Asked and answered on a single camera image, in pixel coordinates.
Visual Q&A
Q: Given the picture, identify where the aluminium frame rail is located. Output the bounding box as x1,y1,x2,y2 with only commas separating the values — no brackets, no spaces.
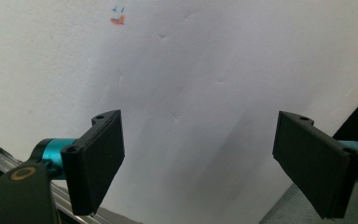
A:
0,135,145,224

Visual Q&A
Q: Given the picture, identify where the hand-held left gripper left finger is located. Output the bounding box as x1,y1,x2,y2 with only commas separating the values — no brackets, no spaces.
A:
31,108,126,217

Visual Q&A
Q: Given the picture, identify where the grey ribbed cloth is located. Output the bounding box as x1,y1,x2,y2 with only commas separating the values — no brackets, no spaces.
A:
258,178,358,224

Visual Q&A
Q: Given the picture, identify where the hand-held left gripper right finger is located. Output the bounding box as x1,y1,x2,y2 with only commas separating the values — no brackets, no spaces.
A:
271,110,358,219

